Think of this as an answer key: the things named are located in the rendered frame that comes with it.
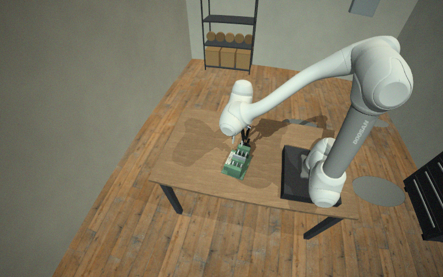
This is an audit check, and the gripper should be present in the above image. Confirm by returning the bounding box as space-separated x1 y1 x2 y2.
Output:
232 126 251 147

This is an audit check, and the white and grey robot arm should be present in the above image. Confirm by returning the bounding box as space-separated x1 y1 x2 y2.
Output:
219 36 413 208

